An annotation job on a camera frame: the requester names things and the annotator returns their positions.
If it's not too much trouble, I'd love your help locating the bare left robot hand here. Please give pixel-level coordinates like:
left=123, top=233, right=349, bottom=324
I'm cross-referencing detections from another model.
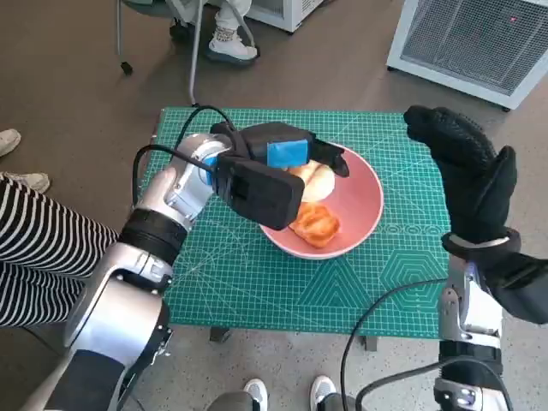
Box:
left=241, top=122, right=351, bottom=179

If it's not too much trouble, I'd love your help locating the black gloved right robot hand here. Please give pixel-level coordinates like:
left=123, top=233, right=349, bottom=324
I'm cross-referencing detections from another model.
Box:
left=403, top=105, right=518, bottom=245

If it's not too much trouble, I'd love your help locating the round toy bread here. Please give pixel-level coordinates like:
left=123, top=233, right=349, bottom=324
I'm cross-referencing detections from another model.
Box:
left=286, top=160, right=336, bottom=203

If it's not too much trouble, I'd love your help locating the long toy bread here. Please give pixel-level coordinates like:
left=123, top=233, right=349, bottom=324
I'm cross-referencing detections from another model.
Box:
left=289, top=201, right=342, bottom=249

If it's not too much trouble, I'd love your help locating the pink bowl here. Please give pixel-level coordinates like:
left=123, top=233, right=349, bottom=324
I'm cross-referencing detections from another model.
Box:
left=258, top=144, right=384, bottom=259

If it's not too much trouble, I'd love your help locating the person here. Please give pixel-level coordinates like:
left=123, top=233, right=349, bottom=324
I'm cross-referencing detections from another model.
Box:
left=169, top=0, right=260, bottom=65
left=207, top=375, right=356, bottom=411
left=0, top=173, right=121, bottom=331
left=0, top=128, right=51, bottom=194

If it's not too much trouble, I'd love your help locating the grey chair with metal legs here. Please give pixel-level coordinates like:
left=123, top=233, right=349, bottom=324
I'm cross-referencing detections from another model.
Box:
left=115, top=0, right=258, bottom=107

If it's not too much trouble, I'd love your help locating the small white cabinet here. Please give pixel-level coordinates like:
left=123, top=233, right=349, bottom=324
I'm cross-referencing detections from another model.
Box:
left=246, top=0, right=329, bottom=33

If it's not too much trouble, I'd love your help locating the white appliance with mesh grille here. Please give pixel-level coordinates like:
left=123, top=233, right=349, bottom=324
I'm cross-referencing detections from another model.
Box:
left=386, top=0, right=548, bottom=111

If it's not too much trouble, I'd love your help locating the green cutting mat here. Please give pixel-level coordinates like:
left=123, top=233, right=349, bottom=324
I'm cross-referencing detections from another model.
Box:
left=152, top=106, right=455, bottom=339

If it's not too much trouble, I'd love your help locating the black metal stand beam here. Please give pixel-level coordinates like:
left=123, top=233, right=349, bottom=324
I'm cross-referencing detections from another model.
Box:
left=122, top=328, right=175, bottom=411

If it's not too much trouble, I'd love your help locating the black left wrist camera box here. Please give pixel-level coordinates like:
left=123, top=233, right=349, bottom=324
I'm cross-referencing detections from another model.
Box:
left=213, top=153, right=306, bottom=231

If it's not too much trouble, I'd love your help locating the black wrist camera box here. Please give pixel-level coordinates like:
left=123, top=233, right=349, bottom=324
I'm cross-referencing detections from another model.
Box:
left=213, top=153, right=306, bottom=231
left=479, top=252, right=548, bottom=325

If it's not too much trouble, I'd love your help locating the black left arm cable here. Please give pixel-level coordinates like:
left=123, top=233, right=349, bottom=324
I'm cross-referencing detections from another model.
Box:
left=131, top=144, right=215, bottom=206
left=183, top=104, right=235, bottom=139

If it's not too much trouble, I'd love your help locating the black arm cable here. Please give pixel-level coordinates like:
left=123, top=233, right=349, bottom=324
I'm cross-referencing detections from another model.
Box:
left=183, top=104, right=235, bottom=139
left=341, top=277, right=449, bottom=411
left=131, top=144, right=215, bottom=206

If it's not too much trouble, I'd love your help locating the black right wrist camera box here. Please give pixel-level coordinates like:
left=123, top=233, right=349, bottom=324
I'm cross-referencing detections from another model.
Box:
left=479, top=252, right=548, bottom=325

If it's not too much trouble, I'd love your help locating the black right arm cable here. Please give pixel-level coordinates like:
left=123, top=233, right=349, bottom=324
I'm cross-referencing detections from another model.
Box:
left=341, top=277, right=449, bottom=411

